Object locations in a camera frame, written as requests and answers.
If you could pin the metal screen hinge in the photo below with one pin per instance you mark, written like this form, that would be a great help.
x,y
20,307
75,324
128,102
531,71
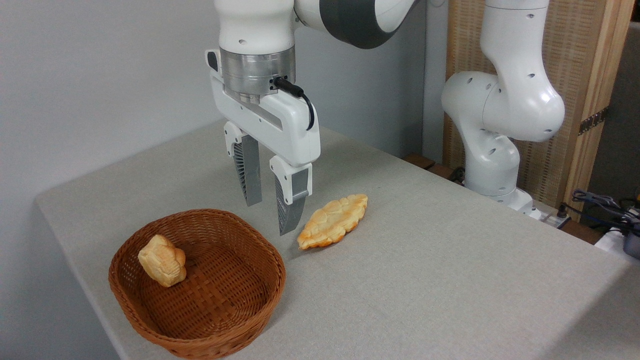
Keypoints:
x,y
593,120

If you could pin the grey device box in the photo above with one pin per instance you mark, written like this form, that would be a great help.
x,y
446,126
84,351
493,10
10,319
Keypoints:
x,y
632,246

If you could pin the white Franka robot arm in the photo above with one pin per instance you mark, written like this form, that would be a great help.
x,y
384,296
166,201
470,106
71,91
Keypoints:
x,y
510,100

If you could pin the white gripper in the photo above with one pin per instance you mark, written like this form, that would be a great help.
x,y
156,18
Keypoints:
x,y
287,127

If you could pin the long flat braided bread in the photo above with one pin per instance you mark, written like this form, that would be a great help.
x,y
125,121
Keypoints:
x,y
334,220

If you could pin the small chunky bread roll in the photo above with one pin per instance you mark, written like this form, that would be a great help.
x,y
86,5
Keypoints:
x,y
162,261

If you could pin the brown wooden bench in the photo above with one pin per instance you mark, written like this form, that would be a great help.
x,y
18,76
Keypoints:
x,y
430,165

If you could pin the wooden woven folding screen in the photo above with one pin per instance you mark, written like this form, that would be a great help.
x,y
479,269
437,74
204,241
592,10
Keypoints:
x,y
575,45

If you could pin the brown wicker basket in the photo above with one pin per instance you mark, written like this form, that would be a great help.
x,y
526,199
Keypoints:
x,y
215,300

